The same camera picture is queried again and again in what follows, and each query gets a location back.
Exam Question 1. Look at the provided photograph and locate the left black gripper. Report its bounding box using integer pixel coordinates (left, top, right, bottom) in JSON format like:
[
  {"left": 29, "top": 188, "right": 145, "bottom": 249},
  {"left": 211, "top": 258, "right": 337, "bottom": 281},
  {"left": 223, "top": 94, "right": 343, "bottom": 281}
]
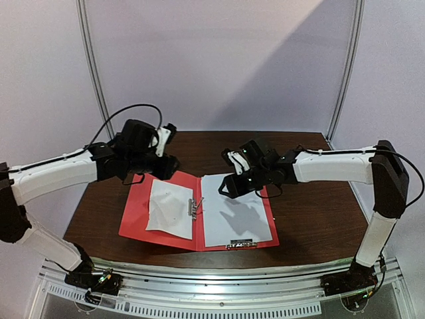
[{"left": 127, "top": 152, "right": 182, "bottom": 181}]

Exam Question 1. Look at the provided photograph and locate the large white paper sheet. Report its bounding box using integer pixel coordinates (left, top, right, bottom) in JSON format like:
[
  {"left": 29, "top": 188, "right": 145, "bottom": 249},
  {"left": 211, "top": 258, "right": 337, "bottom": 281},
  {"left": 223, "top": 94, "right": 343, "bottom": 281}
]
[{"left": 201, "top": 174, "right": 272, "bottom": 248}]

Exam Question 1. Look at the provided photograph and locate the metal spine folder clip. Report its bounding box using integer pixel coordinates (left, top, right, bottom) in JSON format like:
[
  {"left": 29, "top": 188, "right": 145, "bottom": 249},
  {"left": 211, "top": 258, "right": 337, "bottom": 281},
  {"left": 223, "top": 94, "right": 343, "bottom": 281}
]
[{"left": 188, "top": 197, "right": 204, "bottom": 221}]

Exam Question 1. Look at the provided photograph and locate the metal bottom folder clip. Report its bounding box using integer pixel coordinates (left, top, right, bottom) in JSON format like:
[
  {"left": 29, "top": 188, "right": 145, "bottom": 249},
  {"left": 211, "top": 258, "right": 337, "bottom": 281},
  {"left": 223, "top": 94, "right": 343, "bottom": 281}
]
[{"left": 226, "top": 239, "right": 258, "bottom": 250}]

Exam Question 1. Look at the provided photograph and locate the small white paper sheet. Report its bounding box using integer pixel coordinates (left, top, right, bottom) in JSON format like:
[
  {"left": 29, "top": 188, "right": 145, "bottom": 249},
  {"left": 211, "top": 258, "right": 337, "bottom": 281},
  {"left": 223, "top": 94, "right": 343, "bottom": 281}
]
[{"left": 145, "top": 179, "right": 193, "bottom": 240}]

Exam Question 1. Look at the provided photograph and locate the red file folder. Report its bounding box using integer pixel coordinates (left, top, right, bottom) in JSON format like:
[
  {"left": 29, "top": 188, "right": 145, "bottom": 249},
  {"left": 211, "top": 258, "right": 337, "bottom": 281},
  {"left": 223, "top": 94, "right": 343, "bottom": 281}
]
[{"left": 119, "top": 171, "right": 280, "bottom": 252}]

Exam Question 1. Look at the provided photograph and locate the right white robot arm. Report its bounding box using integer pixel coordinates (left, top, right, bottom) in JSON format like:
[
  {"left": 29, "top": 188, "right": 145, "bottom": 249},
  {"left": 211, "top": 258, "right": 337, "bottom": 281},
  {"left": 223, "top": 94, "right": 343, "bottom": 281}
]
[{"left": 218, "top": 139, "right": 409, "bottom": 290}]

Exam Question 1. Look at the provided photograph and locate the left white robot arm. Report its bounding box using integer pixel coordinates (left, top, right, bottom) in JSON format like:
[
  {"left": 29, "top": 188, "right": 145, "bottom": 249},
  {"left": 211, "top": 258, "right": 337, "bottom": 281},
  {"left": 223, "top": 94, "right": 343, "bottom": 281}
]
[{"left": 1, "top": 142, "right": 179, "bottom": 288}]

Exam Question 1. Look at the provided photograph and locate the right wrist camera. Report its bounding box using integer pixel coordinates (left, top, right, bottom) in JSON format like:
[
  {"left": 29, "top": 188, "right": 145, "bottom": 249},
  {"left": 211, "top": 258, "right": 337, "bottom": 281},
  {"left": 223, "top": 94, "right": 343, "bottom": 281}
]
[{"left": 221, "top": 138, "right": 281, "bottom": 175}]

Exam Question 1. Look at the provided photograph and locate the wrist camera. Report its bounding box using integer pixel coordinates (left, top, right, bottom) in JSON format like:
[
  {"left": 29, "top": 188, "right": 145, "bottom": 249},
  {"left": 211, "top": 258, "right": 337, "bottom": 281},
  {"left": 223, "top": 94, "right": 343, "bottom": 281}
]
[
  {"left": 221, "top": 138, "right": 281, "bottom": 175},
  {"left": 114, "top": 120, "right": 177, "bottom": 158}
]

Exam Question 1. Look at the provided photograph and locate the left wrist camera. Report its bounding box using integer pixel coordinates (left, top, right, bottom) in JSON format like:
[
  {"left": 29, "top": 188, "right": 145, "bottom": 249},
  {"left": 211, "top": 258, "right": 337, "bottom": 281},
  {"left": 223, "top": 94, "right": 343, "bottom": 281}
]
[{"left": 114, "top": 120, "right": 177, "bottom": 158}]

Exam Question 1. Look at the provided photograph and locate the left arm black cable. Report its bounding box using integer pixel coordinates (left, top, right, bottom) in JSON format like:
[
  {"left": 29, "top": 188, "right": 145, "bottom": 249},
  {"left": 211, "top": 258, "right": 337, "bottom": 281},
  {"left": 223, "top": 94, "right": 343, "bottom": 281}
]
[{"left": 84, "top": 104, "right": 163, "bottom": 150}]

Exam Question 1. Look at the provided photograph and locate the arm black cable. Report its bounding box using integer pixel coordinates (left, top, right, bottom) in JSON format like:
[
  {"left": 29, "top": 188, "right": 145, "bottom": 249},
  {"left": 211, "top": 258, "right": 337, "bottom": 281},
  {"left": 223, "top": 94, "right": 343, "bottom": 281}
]
[
  {"left": 84, "top": 104, "right": 163, "bottom": 150},
  {"left": 375, "top": 149, "right": 425, "bottom": 209}
]

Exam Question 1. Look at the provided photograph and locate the left aluminium corner post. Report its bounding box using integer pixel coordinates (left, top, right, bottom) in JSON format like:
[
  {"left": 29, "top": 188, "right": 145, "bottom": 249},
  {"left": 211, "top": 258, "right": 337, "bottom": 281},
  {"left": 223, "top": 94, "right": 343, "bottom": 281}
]
[{"left": 76, "top": 0, "right": 114, "bottom": 139}]

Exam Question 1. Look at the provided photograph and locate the aluminium corner post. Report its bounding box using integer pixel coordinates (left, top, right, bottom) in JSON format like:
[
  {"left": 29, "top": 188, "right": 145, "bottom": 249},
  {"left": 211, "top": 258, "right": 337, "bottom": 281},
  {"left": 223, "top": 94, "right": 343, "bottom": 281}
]
[
  {"left": 76, "top": 0, "right": 114, "bottom": 139},
  {"left": 325, "top": 0, "right": 365, "bottom": 144}
]

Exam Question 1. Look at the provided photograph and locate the aluminium front rail frame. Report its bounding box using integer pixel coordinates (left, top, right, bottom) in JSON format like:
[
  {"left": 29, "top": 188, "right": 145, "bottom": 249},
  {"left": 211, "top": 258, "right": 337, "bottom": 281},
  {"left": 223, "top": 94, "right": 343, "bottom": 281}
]
[{"left": 28, "top": 259, "right": 416, "bottom": 318}]

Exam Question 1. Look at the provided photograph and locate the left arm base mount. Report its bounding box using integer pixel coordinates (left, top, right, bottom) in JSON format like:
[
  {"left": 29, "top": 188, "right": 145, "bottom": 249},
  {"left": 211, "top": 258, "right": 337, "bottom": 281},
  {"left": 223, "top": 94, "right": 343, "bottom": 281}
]
[{"left": 64, "top": 261, "right": 124, "bottom": 306}]

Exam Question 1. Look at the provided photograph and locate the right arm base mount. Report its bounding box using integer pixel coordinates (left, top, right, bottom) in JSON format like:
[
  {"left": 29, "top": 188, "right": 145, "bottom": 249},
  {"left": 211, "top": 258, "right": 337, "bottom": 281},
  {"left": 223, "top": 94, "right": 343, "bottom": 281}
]
[{"left": 320, "top": 255, "right": 386, "bottom": 312}]

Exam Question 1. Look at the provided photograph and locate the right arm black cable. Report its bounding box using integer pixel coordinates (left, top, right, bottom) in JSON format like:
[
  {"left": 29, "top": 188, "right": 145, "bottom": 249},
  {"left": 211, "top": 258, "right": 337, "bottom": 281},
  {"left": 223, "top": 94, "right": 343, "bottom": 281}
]
[{"left": 375, "top": 149, "right": 425, "bottom": 209}]

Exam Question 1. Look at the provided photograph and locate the right aluminium corner post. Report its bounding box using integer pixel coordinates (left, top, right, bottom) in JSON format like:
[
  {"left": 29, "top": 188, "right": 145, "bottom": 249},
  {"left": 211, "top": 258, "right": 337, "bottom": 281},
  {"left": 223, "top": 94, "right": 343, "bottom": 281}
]
[{"left": 325, "top": 0, "right": 365, "bottom": 144}]

